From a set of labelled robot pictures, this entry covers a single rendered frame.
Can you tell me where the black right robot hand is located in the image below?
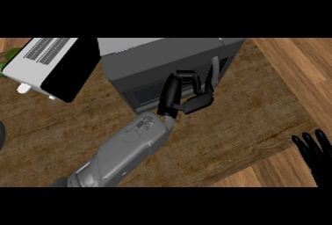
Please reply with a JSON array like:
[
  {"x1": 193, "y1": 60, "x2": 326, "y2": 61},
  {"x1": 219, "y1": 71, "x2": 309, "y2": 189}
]
[{"x1": 291, "y1": 128, "x2": 332, "y2": 188}]

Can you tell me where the dark grey microwave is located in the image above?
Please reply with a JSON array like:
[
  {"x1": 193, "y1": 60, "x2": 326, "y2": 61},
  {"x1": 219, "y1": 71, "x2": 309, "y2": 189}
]
[{"x1": 96, "y1": 38, "x2": 247, "y2": 115}]

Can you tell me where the green vegetable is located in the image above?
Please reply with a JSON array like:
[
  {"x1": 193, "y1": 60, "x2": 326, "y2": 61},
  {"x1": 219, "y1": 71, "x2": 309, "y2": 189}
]
[{"x1": 0, "y1": 47, "x2": 24, "y2": 78}]

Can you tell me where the white and black toaster oven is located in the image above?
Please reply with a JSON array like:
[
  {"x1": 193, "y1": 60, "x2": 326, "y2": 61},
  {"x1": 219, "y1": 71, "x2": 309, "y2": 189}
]
[{"x1": 2, "y1": 38, "x2": 102, "y2": 104}]

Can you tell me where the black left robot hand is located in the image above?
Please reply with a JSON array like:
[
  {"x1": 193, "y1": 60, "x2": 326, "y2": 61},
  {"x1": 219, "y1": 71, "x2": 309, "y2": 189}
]
[{"x1": 155, "y1": 69, "x2": 216, "y2": 120}]

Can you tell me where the dark round object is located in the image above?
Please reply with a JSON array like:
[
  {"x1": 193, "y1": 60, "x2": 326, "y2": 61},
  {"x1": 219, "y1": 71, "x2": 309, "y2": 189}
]
[{"x1": 0, "y1": 120, "x2": 6, "y2": 151}]

